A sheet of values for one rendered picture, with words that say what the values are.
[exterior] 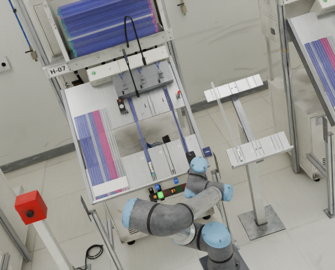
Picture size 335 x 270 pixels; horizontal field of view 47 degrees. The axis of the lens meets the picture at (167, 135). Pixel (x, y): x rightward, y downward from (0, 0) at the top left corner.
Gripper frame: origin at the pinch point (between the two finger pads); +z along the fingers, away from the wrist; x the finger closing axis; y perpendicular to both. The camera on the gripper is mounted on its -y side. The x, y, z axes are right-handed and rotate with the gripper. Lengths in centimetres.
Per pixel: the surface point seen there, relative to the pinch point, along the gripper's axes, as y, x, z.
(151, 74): -63, -5, 3
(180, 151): -15.4, -3.2, 9.4
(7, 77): -161, -128, 128
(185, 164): -7.2, -3.1, 9.4
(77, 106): -61, -53, 9
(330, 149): 9, 82, 22
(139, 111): -46, -19, 9
